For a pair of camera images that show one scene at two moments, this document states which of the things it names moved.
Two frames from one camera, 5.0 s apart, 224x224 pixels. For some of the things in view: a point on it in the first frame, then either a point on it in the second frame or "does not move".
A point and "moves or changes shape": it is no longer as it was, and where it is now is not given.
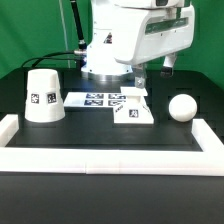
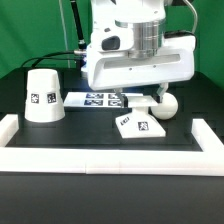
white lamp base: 135,109 moves or changes shape
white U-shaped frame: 207,160 does not move
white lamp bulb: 182,108 → 168,108
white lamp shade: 44,102 does not move
